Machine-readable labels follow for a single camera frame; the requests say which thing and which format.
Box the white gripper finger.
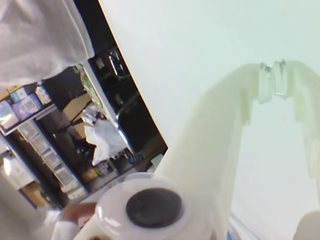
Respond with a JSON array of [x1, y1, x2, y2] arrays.
[[273, 59, 320, 180], [74, 62, 273, 240]]

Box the googly eye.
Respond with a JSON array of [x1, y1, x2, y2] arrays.
[[96, 173, 192, 240]]

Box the white crumpled plastic bag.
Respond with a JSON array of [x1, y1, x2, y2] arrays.
[[83, 119, 132, 167]]

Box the brown cardboard box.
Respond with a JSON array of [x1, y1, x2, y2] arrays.
[[61, 92, 92, 126]]

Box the black chair with chrome frame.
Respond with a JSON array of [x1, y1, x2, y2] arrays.
[[87, 43, 168, 161]]

